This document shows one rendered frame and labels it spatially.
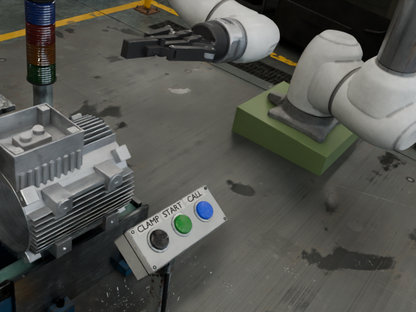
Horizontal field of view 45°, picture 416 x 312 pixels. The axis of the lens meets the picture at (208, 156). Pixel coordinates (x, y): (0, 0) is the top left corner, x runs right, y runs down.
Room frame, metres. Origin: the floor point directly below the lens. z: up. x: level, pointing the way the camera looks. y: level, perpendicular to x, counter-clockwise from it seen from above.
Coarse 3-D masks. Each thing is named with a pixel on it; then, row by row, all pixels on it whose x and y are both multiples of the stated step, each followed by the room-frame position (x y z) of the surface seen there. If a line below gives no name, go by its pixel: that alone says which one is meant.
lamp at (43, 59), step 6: (30, 48) 0.94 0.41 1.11; (36, 48) 0.93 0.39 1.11; (42, 48) 0.94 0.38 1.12; (48, 48) 0.95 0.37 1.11; (54, 48) 0.96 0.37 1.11; (30, 54) 0.94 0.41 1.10; (36, 54) 0.93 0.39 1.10; (42, 54) 0.94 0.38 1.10; (48, 54) 0.95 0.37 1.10; (54, 54) 0.96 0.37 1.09; (30, 60) 0.94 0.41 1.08; (36, 60) 0.93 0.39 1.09; (42, 60) 0.94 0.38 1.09; (48, 60) 0.94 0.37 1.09; (54, 60) 0.97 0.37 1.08
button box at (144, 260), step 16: (192, 192) 0.62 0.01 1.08; (208, 192) 0.63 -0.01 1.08; (176, 208) 0.58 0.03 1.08; (192, 208) 0.59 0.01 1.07; (144, 224) 0.53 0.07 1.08; (160, 224) 0.54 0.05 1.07; (192, 224) 0.57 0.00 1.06; (208, 224) 0.58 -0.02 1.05; (128, 240) 0.50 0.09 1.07; (144, 240) 0.51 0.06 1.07; (176, 240) 0.53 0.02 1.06; (192, 240) 0.55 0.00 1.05; (128, 256) 0.50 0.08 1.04; (144, 256) 0.49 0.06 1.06; (160, 256) 0.50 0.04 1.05; (176, 256) 0.51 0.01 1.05; (144, 272) 0.48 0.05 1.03
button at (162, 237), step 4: (152, 232) 0.52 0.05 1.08; (156, 232) 0.52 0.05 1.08; (160, 232) 0.52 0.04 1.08; (164, 232) 0.53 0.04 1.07; (152, 236) 0.51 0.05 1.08; (156, 236) 0.51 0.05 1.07; (160, 236) 0.52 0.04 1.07; (164, 236) 0.52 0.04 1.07; (152, 240) 0.51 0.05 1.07; (156, 240) 0.51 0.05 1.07; (160, 240) 0.51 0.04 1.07; (164, 240) 0.52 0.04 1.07; (168, 240) 0.52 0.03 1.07; (152, 244) 0.50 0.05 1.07; (156, 244) 0.50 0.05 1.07; (160, 244) 0.51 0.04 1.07; (164, 244) 0.51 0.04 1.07; (156, 248) 0.50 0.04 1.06; (160, 248) 0.50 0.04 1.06; (164, 248) 0.51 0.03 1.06
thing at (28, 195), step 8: (112, 152) 0.68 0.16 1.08; (120, 152) 0.68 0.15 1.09; (128, 152) 0.69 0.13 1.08; (120, 160) 0.67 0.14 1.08; (24, 192) 0.53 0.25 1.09; (32, 192) 0.54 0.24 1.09; (24, 200) 0.52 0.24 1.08; (32, 200) 0.53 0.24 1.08; (24, 256) 0.53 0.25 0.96; (32, 256) 0.53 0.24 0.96; (40, 256) 0.54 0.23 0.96
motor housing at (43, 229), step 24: (72, 120) 0.72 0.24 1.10; (96, 120) 0.73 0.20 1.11; (96, 144) 0.67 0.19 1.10; (0, 192) 0.63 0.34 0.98; (72, 192) 0.58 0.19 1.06; (96, 192) 0.62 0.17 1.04; (120, 192) 0.65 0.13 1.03; (0, 216) 0.61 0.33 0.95; (24, 216) 0.63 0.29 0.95; (48, 216) 0.54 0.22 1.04; (72, 216) 0.57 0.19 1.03; (96, 216) 0.61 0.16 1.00; (0, 240) 0.58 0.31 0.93; (24, 240) 0.57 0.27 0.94; (48, 240) 0.53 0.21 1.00
